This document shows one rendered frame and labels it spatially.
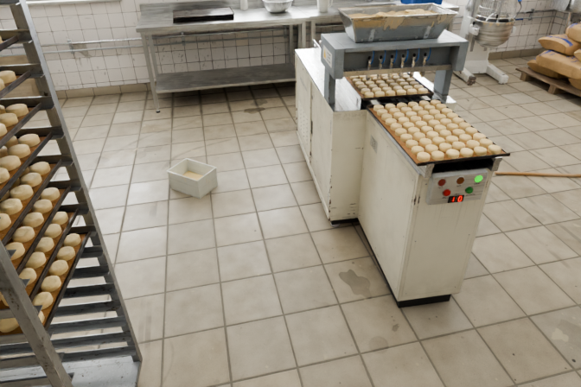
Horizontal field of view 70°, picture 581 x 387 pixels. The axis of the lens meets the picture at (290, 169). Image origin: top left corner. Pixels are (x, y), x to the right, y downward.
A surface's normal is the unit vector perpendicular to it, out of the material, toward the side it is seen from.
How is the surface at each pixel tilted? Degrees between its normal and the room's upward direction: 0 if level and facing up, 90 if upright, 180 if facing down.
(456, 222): 90
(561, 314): 0
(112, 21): 90
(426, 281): 90
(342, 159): 90
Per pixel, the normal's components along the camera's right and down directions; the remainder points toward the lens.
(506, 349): -0.02, -0.85
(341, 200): 0.15, 0.51
